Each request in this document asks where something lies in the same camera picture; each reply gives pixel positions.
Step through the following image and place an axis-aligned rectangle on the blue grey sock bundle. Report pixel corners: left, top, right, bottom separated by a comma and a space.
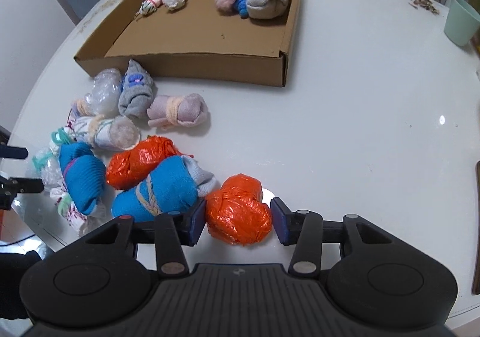
111, 155, 219, 222

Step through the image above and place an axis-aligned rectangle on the large orange plastic bundle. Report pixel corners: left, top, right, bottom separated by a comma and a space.
205, 174, 272, 246

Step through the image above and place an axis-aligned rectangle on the floral sock green tie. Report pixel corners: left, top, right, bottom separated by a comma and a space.
56, 192, 107, 237

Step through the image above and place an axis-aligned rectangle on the blue sock purple band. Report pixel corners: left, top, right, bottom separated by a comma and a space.
58, 142, 106, 216

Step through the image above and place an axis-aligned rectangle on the small orange plastic bundle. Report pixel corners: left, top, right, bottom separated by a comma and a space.
106, 135, 182, 191

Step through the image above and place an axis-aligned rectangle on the clear bubble wrap bundle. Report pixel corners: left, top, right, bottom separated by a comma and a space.
72, 68, 122, 118

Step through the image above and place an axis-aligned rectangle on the striped white sock bundle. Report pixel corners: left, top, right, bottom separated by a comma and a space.
73, 115, 141, 152

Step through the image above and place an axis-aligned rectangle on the lilac sock cream tie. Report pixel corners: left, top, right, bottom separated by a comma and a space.
146, 93, 208, 129

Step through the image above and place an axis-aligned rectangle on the grey sock blue bow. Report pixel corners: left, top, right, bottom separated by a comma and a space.
118, 59, 154, 118

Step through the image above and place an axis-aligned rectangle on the bubble wrap teal tie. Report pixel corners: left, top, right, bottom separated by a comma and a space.
32, 127, 77, 191

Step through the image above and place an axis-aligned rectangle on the shallow cardboard box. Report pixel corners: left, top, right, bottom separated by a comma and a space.
74, 0, 301, 87

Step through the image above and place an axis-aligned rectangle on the seed shell pile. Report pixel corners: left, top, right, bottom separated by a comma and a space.
408, 0, 439, 15

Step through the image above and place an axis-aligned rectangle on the mint green cup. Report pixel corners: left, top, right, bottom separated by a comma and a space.
443, 0, 480, 47

